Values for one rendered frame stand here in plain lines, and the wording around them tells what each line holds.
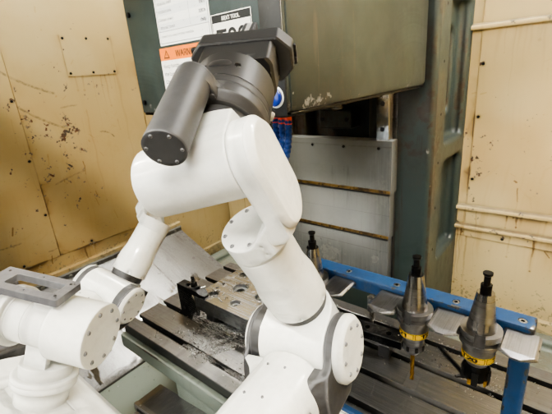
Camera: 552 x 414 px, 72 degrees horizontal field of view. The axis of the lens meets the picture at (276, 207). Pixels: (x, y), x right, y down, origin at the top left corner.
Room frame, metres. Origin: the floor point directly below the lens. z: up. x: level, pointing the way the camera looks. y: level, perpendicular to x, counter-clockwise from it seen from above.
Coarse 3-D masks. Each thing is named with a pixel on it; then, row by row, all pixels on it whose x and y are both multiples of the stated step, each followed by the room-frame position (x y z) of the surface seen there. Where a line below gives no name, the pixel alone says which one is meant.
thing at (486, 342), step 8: (464, 320) 0.54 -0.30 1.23; (464, 328) 0.52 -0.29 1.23; (464, 336) 0.51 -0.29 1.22; (472, 336) 0.50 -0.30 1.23; (480, 336) 0.50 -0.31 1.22; (488, 336) 0.49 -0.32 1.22; (496, 336) 0.49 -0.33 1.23; (464, 344) 0.51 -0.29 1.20; (472, 344) 0.50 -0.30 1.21; (480, 344) 0.50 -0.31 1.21; (488, 344) 0.48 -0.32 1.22; (496, 344) 0.49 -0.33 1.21; (488, 352) 0.48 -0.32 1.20
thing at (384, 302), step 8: (376, 296) 0.64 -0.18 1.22; (384, 296) 0.64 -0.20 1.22; (392, 296) 0.64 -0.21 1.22; (400, 296) 0.64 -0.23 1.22; (368, 304) 0.62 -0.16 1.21; (376, 304) 0.62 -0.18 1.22; (384, 304) 0.61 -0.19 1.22; (392, 304) 0.61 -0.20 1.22; (376, 312) 0.60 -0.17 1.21; (384, 312) 0.59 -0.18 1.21; (392, 312) 0.59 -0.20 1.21
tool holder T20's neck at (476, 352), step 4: (464, 348) 0.51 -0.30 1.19; (468, 348) 0.51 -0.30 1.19; (476, 348) 0.50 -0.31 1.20; (468, 352) 0.50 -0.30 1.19; (472, 352) 0.50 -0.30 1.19; (476, 352) 0.50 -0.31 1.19; (480, 352) 0.49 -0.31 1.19; (492, 352) 0.49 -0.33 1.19; (476, 356) 0.49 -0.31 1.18; (480, 356) 0.49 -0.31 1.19; (484, 356) 0.49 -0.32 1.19; (488, 356) 0.49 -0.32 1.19; (492, 356) 0.49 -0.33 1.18
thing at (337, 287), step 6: (336, 276) 0.73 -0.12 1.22; (330, 282) 0.71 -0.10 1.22; (336, 282) 0.71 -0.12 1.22; (342, 282) 0.71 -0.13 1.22; (348, 282) 0.70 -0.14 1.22; (354, 282) 0.70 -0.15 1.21; (330, 288) 0.68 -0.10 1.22; (336, 288) 0.68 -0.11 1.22; (342, 288) 0.68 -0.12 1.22; (348, 288) 0.68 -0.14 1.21; (330, 294) 0.67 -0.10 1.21; (336, 294) 0.66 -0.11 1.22; (342, 294) 0.66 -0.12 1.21
